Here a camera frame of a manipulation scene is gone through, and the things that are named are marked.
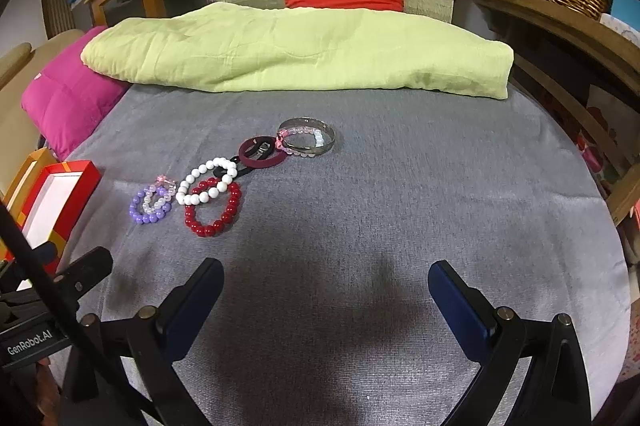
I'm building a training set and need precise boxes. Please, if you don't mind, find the grey bed cover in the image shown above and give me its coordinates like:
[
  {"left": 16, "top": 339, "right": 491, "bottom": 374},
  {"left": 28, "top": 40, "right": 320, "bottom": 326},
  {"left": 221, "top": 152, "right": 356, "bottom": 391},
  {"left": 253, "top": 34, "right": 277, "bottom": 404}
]
[{"left": 64, "top": 85, "right": 630, "bottom": 425}]

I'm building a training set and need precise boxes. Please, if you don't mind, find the wooden shelf rail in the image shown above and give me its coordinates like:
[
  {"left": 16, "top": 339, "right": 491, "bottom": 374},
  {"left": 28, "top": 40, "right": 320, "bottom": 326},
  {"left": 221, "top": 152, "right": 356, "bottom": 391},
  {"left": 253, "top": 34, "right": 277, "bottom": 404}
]
[{"left": 473, "top": 0, "right": 639, "bottom": 225}]

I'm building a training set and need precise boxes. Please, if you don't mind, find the white bead bracelet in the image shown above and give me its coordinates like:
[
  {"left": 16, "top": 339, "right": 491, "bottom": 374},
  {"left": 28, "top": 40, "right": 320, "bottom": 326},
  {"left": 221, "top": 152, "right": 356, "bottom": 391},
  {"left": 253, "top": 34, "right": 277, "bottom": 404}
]
[{"left": 174, "top": 156, "right": 239, "bottom": 207}]

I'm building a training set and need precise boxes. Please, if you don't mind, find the beige sofa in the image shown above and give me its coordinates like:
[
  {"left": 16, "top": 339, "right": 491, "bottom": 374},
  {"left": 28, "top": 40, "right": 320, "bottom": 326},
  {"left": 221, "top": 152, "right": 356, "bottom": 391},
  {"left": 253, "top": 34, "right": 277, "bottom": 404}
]
[{"left": 0, "top": 29, "right": 84, "bottom": 194}]

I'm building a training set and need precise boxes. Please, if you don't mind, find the maroon ring bangle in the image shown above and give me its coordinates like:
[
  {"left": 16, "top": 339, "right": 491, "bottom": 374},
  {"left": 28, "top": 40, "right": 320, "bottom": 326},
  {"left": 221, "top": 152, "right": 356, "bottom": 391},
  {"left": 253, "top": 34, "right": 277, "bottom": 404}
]
[{"left": 238, "top": 136, "right": 288, "bottom": 169}]

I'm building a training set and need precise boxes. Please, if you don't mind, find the magenta pillow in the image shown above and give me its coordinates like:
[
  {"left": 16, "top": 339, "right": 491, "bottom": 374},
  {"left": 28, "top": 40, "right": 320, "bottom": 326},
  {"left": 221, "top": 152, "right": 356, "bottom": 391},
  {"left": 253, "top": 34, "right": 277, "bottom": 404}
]
[{"left": 21, "top": 26, "right": 130, "bottom": 161}]

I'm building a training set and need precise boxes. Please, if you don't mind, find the pink clear bead bracelet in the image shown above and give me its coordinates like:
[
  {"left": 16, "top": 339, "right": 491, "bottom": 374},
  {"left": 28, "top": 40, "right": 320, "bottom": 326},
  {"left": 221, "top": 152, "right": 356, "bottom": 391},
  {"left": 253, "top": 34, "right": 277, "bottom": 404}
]
[{"left": 274, "top": 128, "right": 328, "bottom": 159}]

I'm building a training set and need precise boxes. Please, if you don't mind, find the red white gift box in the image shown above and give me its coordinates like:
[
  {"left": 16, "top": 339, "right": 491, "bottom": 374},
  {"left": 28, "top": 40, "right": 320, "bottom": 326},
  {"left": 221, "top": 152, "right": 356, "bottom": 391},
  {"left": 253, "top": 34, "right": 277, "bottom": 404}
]
[{"left": 16, "top": 161, "right": 101, "bottom": 276}]

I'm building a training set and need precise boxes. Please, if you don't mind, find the red bead bracelet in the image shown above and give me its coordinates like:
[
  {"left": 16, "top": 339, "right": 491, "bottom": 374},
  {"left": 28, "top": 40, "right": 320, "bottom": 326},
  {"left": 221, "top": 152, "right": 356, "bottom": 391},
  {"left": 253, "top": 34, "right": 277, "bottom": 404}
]
[{"left": 183, "top": 177, "right": 243, "bottom": 238}]

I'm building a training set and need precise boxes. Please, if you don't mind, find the light green folded blanket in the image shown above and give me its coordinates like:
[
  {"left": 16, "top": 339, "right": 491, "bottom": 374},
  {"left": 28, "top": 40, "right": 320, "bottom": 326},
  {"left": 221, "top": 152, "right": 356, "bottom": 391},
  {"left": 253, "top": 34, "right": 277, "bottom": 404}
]
[{"left": 80, "top": 2, "right": 514, "bottom": 100}]

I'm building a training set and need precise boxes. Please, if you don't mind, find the pale pink bead bracelet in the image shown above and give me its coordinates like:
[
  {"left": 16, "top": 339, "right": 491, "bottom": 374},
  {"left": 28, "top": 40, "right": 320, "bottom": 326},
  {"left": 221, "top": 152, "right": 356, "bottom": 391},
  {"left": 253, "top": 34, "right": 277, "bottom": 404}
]
[{"left": 141, "top": 175, "right": 178, "bottom": 216}]

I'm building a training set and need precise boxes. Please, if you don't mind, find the orange box lid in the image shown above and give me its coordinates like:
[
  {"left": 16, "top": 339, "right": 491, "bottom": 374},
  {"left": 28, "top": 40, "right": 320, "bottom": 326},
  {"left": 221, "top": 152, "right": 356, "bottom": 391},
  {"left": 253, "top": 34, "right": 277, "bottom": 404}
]
[{"left": 2, "top": 148, "right": 56, "bottom": 226}]

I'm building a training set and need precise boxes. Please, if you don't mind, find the purple bead bracelet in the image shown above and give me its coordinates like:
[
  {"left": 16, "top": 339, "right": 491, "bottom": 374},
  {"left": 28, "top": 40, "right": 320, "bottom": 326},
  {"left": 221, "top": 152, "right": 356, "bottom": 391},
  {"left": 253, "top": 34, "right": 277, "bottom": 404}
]
[{"left": 128, "top": 185, "right": 174, "bottom": 226}]

